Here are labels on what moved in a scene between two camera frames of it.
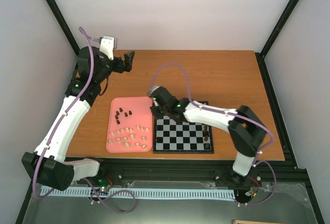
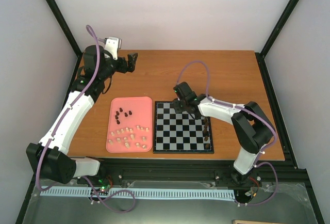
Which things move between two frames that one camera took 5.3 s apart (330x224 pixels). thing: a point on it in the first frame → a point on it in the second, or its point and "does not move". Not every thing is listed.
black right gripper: [155, 113] → [177, 108]
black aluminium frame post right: [288, 11] does not move
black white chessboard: [170, 137] does not move
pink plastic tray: [130, 125] does not move
